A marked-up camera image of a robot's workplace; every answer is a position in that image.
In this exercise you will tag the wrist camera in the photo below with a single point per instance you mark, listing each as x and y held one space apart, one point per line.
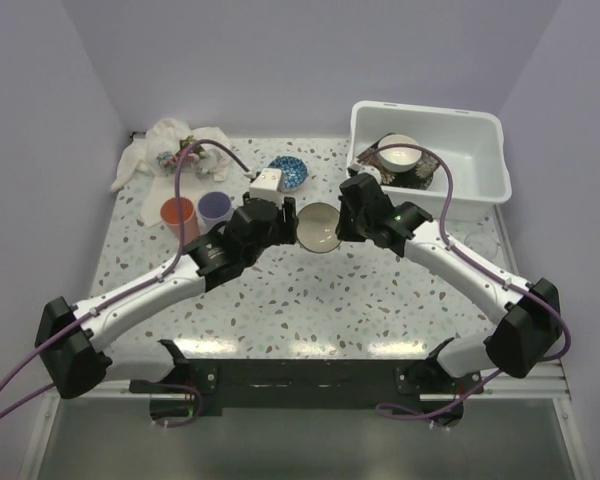
267 185
357 168

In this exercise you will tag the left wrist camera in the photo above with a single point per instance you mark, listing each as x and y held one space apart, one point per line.
267 185

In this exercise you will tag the small white bowl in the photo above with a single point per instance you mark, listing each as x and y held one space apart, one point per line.
398 159

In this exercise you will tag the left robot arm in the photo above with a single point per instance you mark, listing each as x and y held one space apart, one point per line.
72 339

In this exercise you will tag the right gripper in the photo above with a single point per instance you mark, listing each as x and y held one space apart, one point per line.
344 231

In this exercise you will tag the black floral square plate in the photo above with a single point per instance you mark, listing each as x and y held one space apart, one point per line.
419 176

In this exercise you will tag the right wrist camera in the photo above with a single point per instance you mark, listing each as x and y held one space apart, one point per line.
357 168

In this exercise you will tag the blue patterned small bowl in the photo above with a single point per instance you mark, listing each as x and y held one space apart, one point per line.
295 172

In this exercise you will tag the white plastic bin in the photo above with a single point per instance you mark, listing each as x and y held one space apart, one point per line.
469 142

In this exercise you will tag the aluminium frame rail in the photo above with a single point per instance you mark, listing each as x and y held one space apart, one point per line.
544 381

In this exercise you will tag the cream bowl blue pattern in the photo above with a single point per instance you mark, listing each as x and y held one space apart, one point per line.
316 229

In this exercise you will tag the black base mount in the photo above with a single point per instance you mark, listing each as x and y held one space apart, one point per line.
211 387

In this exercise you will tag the orange plastic cup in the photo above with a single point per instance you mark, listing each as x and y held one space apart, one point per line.
179 215

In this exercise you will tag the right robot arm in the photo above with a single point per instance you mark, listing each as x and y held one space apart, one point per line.
523 314

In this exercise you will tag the clear glass cup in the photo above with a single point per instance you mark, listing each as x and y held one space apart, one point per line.
482 244

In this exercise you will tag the white floral cloth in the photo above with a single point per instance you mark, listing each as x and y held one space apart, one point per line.
155 153

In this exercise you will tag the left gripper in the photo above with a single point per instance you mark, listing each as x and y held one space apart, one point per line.
287 223

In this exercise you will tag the purple plastic cup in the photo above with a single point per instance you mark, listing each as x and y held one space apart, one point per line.
214 208

